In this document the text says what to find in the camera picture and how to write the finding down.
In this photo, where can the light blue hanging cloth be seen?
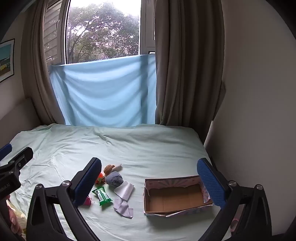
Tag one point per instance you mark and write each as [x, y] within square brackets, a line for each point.
[104, 92]

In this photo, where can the brown curtain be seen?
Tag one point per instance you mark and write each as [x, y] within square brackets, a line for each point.
[185, 69]
[37, 69]

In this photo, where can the pale lavender sock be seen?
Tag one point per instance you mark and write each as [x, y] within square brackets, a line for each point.
[123, 208]

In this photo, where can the framed wall picture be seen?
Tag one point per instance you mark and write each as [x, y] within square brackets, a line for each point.
[5, 60]

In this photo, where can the brown plush toy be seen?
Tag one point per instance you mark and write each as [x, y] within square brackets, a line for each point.
[108, 169]

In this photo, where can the cardboard box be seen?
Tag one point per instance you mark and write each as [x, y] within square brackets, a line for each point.
[175, 199]

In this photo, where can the person's left hand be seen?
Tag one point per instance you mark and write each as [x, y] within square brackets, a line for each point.
[13, 217]

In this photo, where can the pink pouch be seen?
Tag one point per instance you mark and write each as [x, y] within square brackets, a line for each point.
[88, 201]

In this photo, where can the orange plush toy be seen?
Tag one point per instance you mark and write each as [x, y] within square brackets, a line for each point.
[100, 178]

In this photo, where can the bed with pale green sheet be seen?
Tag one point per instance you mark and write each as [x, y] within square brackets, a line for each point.
[138, 148]

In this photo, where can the window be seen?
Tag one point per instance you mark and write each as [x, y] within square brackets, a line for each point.
[104, 30]

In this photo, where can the blue-grey sock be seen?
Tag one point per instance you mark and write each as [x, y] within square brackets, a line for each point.
[114, 179]

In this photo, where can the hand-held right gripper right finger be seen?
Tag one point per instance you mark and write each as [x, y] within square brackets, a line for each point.
[211, 183]

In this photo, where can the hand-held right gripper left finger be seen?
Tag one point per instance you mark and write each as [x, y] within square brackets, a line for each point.
[86, 183]

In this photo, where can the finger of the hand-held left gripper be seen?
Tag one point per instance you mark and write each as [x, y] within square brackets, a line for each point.
[5, 149]
[22, 157]

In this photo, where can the white paper towel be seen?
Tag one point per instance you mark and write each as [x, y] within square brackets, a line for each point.
[124, 190]

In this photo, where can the green wipes packet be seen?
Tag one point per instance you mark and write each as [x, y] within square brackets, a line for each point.
[103, 196]

